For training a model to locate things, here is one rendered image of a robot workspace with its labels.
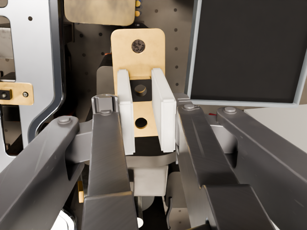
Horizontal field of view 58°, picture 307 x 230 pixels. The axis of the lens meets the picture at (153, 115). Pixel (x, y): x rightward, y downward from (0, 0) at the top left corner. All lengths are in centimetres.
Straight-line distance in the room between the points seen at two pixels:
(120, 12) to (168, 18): 40
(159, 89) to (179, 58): 63
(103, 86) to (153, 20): 40
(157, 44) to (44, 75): 32
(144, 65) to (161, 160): 15
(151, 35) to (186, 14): 58
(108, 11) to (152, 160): 20
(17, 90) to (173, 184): 30
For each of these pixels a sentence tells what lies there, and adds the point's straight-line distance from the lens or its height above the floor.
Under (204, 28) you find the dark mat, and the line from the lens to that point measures 32.
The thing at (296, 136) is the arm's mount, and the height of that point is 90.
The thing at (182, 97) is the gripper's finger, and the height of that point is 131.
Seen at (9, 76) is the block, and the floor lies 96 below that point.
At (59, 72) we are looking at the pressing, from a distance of 49.
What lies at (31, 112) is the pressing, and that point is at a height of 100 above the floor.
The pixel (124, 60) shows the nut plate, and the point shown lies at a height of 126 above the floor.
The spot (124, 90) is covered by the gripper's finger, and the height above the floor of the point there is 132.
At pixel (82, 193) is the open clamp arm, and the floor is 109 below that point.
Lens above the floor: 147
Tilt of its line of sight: 69 degrees down
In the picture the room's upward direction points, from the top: 166 degrees clockwise
